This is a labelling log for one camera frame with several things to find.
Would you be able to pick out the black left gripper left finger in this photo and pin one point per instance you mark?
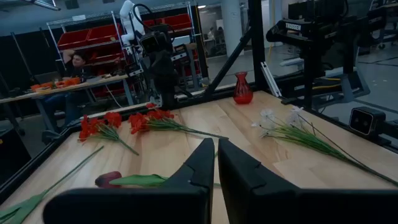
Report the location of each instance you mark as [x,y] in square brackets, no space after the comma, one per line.
[192,186]

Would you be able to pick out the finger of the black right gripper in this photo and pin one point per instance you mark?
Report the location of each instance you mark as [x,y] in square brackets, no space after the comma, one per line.
[165,95]
[174,95]

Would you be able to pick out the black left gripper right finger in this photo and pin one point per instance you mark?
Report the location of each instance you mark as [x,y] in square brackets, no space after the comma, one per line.
[248,193]

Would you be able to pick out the red artificial flower bunch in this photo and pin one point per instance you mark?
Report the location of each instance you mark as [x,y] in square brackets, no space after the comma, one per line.
[138,121]
[90,127]

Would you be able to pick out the white artificial flower bunch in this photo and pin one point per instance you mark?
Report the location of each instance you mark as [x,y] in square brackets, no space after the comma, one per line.
[306,140]

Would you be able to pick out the dark red artificial tulip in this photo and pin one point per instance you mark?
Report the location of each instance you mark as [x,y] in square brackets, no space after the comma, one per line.
[25,205]
[107,180]

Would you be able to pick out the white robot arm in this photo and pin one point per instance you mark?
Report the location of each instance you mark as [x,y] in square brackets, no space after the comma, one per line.
[127,18]

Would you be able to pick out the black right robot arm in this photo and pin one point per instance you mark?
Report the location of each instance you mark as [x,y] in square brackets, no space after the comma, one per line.
[160,28]

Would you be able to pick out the red glass vase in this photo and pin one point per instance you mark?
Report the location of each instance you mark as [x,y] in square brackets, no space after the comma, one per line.
[242,91]

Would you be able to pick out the red plastic storage bin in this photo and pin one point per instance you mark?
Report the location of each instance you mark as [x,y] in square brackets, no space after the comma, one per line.
[104,33]
[177,21]
[105,57]
[73,39]
[154,22]

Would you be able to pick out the long wooden work table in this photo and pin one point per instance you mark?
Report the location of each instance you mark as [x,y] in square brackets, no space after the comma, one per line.
[93,81]

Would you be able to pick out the white building column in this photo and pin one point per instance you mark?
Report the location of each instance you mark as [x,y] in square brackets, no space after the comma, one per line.
[233,25]

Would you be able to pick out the person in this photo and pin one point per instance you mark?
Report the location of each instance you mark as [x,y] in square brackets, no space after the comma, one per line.
[76,63]

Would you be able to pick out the white light bar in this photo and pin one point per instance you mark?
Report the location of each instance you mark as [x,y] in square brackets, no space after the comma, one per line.
[270,77]

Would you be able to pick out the orange plastic object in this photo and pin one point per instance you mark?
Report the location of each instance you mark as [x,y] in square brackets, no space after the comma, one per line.
[68,82]
[42,87]

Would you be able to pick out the grey metal stand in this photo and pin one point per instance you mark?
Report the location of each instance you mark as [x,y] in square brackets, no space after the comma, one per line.
[354,90]

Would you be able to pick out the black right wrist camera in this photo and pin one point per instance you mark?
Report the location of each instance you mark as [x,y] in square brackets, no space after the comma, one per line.
[154,43]

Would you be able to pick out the black aluminium table frame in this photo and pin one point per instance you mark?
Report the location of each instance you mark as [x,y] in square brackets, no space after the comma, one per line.
[258,46]

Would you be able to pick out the black table-level camera box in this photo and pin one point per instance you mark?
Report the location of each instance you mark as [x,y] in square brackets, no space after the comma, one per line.
[362,121]

